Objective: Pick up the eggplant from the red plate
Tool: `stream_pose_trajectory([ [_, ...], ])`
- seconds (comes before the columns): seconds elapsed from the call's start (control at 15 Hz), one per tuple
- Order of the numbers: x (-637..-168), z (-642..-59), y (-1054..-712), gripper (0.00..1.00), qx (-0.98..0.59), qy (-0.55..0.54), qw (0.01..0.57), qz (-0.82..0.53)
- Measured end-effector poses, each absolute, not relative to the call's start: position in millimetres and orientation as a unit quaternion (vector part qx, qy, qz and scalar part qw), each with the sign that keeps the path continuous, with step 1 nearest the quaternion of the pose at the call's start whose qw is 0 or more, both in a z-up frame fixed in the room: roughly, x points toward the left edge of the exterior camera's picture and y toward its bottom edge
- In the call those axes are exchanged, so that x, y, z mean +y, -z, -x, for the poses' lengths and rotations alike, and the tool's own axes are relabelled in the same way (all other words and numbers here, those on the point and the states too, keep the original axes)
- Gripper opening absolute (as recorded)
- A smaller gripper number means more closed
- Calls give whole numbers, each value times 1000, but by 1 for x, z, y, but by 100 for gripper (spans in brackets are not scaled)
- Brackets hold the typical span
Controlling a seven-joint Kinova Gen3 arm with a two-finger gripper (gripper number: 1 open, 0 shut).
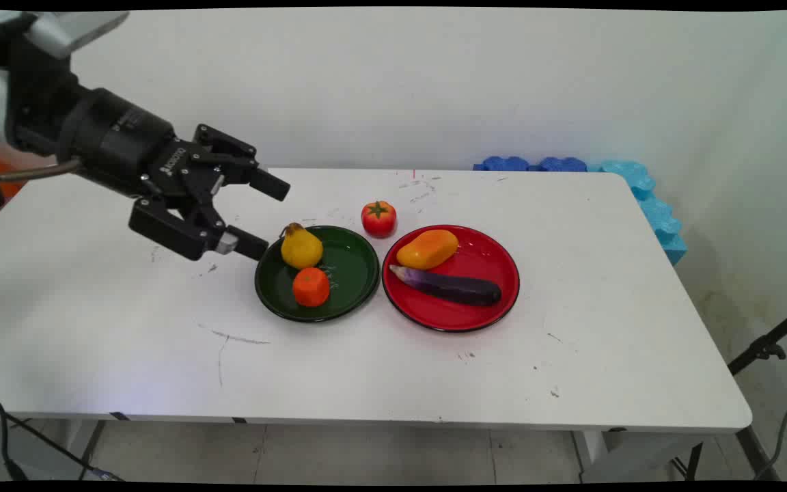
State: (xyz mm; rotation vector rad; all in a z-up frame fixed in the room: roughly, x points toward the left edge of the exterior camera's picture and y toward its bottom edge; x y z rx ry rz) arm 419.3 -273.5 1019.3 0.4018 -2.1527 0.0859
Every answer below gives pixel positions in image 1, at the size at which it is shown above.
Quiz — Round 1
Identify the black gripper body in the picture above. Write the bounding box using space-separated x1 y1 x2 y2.
5 34 220 206

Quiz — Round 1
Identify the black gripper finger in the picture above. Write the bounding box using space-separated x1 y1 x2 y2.
128 198 270 262
192 124 292 202

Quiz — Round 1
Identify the orange object behind arm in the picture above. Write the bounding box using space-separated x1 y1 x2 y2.
0 133 56 200

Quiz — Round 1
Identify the yellow toy pear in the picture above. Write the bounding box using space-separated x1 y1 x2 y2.
280 222 325 270

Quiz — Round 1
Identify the orange toy tangerine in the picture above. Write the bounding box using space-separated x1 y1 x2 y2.
292 267 331 308

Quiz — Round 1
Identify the red toy tomato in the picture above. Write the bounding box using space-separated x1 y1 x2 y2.
361 200 398 239

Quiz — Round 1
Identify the dark green plate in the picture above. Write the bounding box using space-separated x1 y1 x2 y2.
254 225 381 323

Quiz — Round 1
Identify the orange toy mango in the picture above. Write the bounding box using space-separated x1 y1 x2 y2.
396 229 460 271

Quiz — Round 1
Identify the purple toy eggplant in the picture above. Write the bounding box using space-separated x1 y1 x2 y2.
389 264 503 308

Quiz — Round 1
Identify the red plate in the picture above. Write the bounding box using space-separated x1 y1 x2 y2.
381 224 521 333

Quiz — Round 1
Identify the dark blue foam mat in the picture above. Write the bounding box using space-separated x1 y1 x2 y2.
473 156 588 172

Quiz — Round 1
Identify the light blue foam mat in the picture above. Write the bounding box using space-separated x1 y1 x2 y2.
586 160 688 267

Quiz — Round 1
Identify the black tripod stand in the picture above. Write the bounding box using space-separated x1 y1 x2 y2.
670 301 787 482

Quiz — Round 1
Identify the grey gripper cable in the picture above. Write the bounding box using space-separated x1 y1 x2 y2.
0 159 83 182

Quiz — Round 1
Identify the black floor cable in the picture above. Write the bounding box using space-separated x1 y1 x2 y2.
0 396 124 482

